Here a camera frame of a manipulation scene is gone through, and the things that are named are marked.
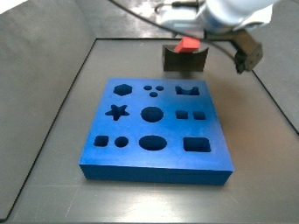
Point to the black curved fixture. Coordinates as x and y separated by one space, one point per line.
183 61

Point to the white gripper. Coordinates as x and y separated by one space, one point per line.
179 17

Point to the red rectangular block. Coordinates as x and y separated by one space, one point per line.
188 45

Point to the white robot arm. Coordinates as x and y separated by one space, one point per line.
231 15

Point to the blue foam shape board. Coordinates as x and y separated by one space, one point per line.
156 133

